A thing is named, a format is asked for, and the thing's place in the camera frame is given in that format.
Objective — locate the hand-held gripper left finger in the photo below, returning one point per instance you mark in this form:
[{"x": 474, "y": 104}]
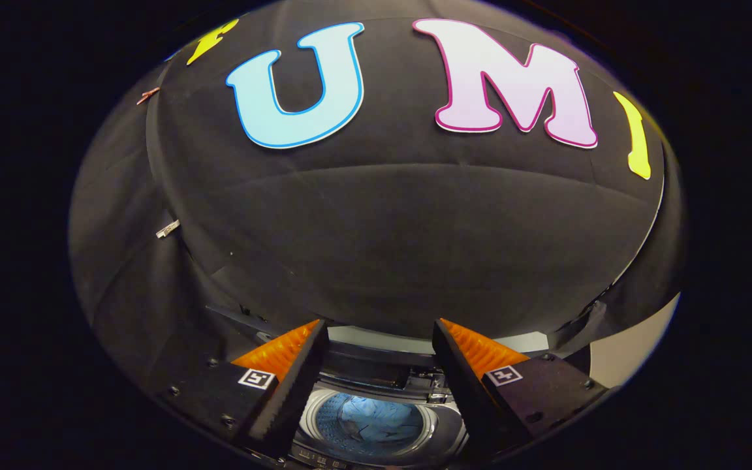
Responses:
[{"x": 291, "y": 398}]

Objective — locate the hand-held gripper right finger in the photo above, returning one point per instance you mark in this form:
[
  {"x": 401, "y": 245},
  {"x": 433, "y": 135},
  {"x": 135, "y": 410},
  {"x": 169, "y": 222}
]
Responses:
[{"x": 464, "y": 391}]

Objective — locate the light blue shirt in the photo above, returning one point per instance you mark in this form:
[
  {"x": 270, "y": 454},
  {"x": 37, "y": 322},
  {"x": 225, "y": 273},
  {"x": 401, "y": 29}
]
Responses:
[{"x": 369, "y": 424}]

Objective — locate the black backdrop cloth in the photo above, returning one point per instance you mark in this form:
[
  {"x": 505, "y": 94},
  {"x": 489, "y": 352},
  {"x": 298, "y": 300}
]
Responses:
[{"x": 382, "y": 228}]

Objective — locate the silver cloth clip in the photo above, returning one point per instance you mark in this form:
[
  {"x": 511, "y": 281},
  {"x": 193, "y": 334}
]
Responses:
[{"x": 167, "y": 228}]

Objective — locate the pink cloth clip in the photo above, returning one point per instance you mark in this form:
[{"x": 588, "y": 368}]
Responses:
[{"x": 147, "y": 96}]

